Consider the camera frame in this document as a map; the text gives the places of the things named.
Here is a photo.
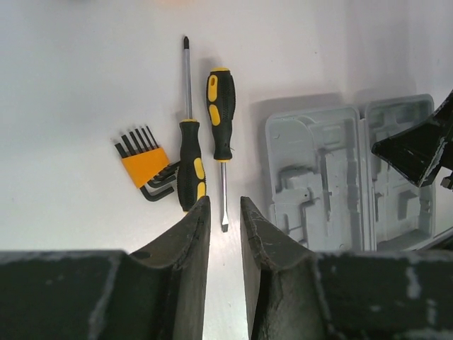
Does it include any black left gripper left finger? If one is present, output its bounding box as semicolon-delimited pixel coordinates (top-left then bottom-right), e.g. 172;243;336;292
1;197;211;339

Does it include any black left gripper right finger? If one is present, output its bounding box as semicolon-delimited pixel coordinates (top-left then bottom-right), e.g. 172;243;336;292
241;197;452;339

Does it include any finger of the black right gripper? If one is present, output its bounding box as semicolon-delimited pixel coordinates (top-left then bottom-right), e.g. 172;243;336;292
372;93;452;188

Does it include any grey plastic tool case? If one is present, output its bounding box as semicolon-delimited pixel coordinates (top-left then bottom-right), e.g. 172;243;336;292
265;94;436;251

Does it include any hex key set orange holder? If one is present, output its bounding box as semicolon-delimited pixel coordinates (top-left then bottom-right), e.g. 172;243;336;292
113;125;179;203

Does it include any phillips screwdriver black yellow handle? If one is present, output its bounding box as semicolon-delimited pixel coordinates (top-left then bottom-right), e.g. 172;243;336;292
177;36;207;213

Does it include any flathead screwdriver black yellow handle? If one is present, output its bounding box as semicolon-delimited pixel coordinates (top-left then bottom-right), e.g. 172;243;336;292
206;67;236;232

